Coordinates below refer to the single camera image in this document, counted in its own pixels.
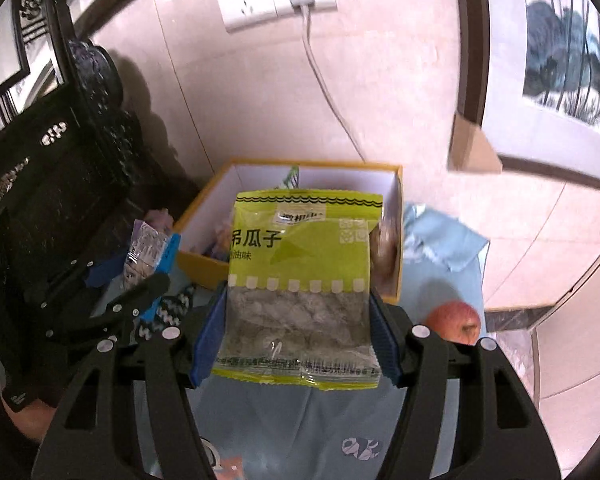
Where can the red apple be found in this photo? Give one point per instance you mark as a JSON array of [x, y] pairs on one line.
[[452, 322]]

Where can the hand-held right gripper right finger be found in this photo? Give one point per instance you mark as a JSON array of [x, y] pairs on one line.
[[384, 332]]

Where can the tan pastry snack packet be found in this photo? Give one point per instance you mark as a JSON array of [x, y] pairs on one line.
[[385, 252]]

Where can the lime green seed packet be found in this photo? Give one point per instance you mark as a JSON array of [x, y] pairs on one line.
[[300, 260]]

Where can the yellow cardboard box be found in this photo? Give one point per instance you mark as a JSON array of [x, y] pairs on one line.
[[200, 270]]

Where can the clear purple white snack packet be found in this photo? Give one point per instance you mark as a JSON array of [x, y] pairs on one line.
[[145, 250]]

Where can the black zigzag snack packet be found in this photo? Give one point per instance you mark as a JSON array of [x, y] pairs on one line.
[[167, 310]]

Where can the cardboard corner protector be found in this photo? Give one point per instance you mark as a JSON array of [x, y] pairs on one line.
[[472, 147]]

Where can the carved dark wooden bench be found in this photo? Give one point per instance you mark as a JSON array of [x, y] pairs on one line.
[[55, 200]]

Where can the person's left hand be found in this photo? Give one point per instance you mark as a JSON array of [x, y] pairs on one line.
[[32, 422]]

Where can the framed lotus painting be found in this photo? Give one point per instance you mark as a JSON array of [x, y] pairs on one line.
[[570, 70]]

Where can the pink cloth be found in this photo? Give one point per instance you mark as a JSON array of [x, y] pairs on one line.
[[157, 221]]

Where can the teal printed tablecloth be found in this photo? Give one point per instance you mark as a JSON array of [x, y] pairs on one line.
[[320, 435]]

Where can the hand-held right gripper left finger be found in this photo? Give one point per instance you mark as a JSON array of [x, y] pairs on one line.
[[207, 340]]

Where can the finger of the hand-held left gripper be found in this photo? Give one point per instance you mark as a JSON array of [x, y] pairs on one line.
[[147, 311], [169, 257]]

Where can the white cabinet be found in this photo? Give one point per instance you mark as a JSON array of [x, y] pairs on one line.
[[580, 370]]

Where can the green striped snack packet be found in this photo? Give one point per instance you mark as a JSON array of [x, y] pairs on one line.
[[290, 177]]

